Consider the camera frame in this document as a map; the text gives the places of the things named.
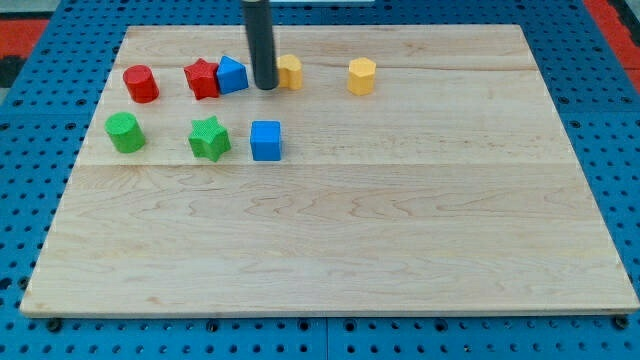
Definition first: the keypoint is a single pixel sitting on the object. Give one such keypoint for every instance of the blue cube block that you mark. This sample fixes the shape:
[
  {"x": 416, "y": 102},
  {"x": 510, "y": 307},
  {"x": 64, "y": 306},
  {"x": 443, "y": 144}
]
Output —
[{"x": 265, "y": 140}]

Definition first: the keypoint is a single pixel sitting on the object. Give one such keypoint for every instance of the light wooden board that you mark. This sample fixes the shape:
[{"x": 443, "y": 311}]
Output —
[{"x": 450, "y": 190}]

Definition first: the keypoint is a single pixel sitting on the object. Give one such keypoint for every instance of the yellow hexagon block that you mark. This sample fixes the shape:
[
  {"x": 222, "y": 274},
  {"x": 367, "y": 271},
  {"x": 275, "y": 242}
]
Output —
[{"x": 361, "y": 77}]

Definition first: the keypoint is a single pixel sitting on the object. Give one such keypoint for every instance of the yellow heart block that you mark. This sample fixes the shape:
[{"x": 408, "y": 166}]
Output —
[{"x": 290, "y": 72}]

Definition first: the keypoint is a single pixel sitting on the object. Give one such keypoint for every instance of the green star block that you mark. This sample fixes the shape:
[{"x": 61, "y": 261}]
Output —
[{"x": 208, "y": 139}]

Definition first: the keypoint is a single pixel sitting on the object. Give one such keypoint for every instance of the black cylindrical pointer rod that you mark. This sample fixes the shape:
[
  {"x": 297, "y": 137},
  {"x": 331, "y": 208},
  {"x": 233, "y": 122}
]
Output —
[{"x": 260, "y": 37}]

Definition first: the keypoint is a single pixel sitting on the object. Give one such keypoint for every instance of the blue triangular prism block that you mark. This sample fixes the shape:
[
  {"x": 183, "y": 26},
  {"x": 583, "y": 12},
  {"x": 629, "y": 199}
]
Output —
[{"x": 231, "y": 75}]

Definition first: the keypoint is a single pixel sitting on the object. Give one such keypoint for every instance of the red star block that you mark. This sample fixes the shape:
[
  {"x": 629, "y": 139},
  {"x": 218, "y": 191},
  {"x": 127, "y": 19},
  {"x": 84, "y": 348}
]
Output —
[{"x": 202, "y": 79}]

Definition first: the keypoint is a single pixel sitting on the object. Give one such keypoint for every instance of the green cylinder block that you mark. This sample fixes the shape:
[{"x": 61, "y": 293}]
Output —
[{"x": 124, "y": 132}]

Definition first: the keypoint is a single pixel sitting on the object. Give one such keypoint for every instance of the red cylinder block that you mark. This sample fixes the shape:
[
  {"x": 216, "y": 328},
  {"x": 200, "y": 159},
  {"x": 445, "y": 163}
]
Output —
[{"x": 140, "y": 84}]

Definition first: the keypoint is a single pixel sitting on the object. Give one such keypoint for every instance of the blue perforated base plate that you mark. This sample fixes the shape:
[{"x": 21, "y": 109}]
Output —
[{"x": 49, "y": 107}]

